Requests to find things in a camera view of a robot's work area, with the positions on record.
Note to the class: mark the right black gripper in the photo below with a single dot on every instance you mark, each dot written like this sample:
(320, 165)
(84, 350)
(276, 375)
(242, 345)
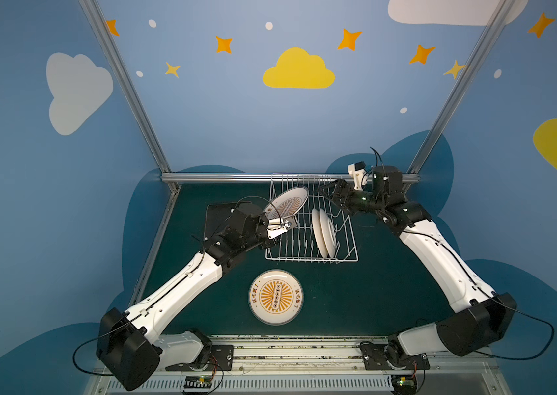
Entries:
(342, 196)

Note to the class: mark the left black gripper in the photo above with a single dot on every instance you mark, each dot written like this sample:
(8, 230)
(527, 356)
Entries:
(266, 225)

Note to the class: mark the white round plate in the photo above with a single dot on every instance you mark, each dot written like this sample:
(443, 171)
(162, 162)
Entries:
(276, 297)
(287, 204)
(327, 228)
(315, 220)

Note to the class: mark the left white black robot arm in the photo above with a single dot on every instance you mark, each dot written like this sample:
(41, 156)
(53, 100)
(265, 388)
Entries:
(129, 342)

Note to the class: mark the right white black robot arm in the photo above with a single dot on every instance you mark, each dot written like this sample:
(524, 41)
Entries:
(481, 316)

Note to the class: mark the left small circuit board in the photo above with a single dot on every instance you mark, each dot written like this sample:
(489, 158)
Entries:
(196, 384)

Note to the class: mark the small circuit board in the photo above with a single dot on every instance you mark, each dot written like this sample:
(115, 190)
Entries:
(196, 384)
(404, 385)

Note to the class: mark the right small circuit board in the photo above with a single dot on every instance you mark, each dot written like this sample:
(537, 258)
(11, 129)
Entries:
(404, 385)

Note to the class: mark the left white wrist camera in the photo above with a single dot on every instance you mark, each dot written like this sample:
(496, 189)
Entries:
(278, 227)

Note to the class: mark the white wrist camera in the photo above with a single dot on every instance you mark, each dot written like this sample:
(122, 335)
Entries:
(278, 227)
(359, 174)

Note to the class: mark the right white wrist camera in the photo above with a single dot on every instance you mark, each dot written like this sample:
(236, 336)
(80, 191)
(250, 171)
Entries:
(359, 174)

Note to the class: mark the white wire dish rack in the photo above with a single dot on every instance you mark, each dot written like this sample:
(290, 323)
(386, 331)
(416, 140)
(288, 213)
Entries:
(299, 244)

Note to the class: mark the right aluminium frame post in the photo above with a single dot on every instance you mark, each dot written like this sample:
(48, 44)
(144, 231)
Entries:
(481, 50)

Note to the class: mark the aluminium frame post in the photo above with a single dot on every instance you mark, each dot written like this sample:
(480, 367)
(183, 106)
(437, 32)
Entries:
(95, 17)
(481, 50)

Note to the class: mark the rear aluminium frame rail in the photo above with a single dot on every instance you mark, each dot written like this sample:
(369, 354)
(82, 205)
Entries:
(215, 178)

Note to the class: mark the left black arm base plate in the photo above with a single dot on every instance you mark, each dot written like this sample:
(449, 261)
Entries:
(222, 354)

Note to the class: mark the front aluminium rail bed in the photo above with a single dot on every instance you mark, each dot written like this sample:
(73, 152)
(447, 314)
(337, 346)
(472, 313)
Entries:
(299, 364)

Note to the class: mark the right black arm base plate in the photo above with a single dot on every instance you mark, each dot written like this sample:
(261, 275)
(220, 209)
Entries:
(374, 356)

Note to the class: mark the left aluminium frame post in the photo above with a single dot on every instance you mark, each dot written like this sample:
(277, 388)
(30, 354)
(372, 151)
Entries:
(95, 17)

